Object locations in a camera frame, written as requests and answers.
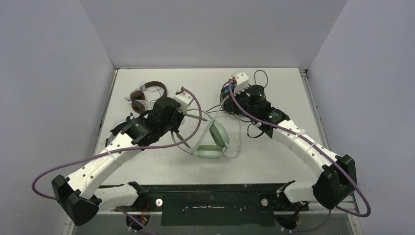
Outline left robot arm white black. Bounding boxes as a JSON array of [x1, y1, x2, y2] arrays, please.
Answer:
[[51, 94, 193, 226]]

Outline aluminium frame rail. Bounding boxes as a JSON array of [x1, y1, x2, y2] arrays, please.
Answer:
[[297, 69, 360, 213]]

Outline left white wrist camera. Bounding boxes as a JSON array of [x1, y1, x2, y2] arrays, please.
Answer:
[[173, 87, 194, 114]]

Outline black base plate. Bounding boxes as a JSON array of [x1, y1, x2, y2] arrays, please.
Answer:
[[122, 183, 309, 227]]

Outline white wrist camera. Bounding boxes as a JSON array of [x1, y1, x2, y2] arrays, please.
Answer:
[[173, 87, 194, 114], [231, 70, 249, 96]]

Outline purple cable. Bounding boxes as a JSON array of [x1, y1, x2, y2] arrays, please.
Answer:
[[228, 79, 372, 234], [31, 87, 203, 235]]

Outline mint green headphones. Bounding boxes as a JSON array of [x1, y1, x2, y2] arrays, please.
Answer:
[[171, 108, 230, 160]]

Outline brown headphones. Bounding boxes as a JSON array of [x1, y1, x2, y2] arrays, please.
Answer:
[[129, 81, 168, 114]]

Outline white black headphones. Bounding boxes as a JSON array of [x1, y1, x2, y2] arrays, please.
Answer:
[[105, 113, 136, 147]]

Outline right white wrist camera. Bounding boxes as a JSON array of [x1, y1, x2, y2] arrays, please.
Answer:
[[231, 70, 249, 96]]

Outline black blue headphones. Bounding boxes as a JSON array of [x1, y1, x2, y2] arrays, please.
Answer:
[[219, 81, 236, 102]]

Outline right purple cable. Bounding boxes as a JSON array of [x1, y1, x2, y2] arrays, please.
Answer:
[[228, 79, 372, 234]]

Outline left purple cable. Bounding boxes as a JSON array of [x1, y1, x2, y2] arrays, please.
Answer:
[[31, 87, 203, 235]]

